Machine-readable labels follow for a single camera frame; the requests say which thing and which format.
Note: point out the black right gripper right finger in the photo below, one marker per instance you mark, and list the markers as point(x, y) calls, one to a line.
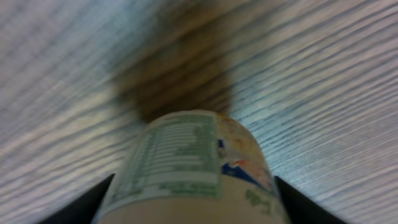
point(302, 210)

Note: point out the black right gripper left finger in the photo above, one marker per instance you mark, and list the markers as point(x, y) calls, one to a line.
point(83, 209)

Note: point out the green lid glass jar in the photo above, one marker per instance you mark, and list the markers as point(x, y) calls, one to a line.
point(193, 167)

